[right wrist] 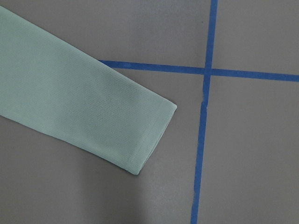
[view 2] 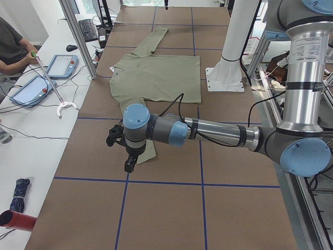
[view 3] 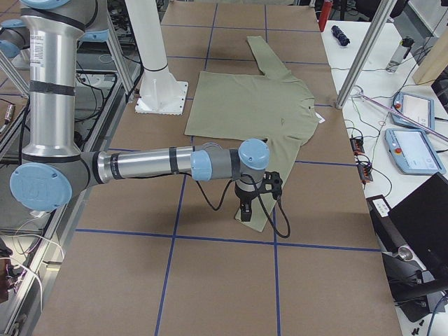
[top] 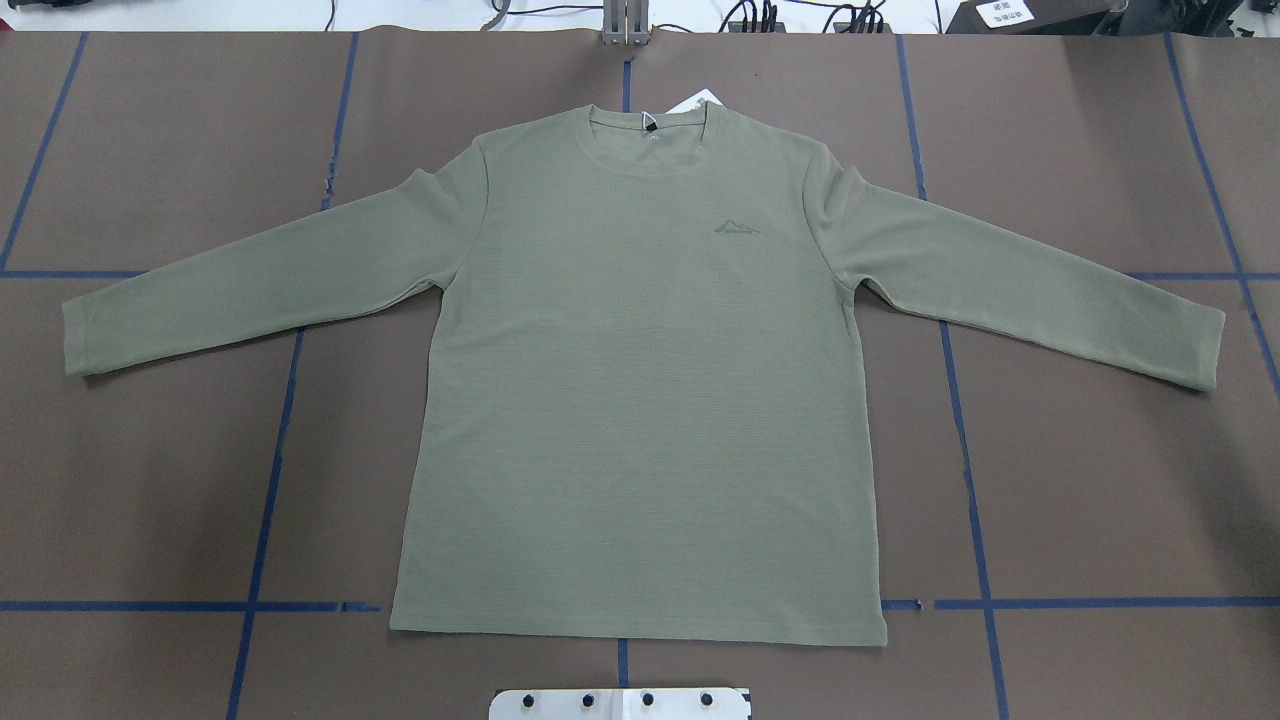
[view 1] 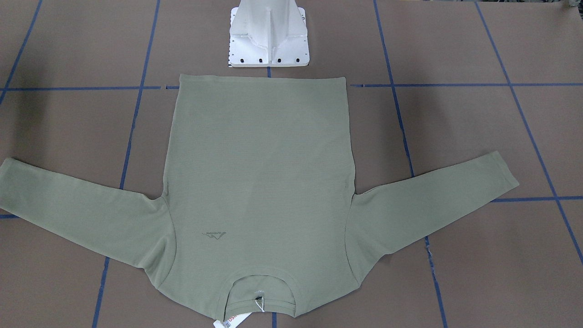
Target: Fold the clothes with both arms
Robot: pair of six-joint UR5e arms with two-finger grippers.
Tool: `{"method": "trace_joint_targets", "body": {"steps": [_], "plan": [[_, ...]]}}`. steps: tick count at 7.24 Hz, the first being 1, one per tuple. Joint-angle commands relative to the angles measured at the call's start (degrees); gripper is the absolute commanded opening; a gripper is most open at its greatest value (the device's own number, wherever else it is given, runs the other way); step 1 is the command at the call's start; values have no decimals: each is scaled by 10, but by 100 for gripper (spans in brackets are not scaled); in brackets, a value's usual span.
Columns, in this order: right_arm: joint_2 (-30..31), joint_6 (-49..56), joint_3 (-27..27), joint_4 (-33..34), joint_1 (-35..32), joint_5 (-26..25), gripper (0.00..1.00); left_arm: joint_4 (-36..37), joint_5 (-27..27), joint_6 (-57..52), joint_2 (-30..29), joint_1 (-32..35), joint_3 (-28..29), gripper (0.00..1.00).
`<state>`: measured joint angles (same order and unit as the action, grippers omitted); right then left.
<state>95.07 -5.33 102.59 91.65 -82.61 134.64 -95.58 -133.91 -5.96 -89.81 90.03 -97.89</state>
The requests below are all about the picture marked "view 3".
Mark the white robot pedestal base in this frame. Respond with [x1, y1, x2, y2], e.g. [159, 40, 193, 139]
[125, 0, 189, 116]

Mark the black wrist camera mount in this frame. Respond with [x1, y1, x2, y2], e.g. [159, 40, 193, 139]
[259, 171, 283, 201]

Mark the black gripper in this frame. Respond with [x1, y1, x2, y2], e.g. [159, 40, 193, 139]
[234, 187, 258, 222]

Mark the white price tag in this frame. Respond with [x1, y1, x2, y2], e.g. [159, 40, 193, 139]
[315, 112, 326, 123]

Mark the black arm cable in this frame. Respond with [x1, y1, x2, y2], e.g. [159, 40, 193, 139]
[194, 167, 291, 240]

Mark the olive green long-sleeve shirt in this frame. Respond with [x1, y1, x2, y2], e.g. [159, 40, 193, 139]
[184, 35, 321, 232]

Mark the near blue teach pendant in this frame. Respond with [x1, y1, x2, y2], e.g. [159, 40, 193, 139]
[384, 129, 447, 175]

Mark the far blue teach pendant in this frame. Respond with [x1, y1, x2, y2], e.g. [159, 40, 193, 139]
[392, 92, 435, 130]

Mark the aluminium frame post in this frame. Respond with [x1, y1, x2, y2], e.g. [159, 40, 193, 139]
[335, 0, 397, 109]

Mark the orange black connector board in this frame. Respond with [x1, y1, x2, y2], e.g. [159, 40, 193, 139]
[350, 136, 365, 155]

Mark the black monitor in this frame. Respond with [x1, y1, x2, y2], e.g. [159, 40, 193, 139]
[388, 173, 447, 279]

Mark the clear water bottle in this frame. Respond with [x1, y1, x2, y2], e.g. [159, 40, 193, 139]
[386, 36, 414, 73]

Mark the long metal rod tool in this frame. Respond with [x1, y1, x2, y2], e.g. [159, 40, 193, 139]
[353, 90, 447, 142]

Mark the folded dark blue umbrella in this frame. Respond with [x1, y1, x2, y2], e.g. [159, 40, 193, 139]
[331, 25, 350, 47]

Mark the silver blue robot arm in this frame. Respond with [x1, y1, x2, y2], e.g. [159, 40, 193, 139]
[10, 1, 280, 222]

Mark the blue teach pendant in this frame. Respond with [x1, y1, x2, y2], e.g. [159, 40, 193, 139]
[392, 92, 435, 130]
[384, 129, 447, 175]

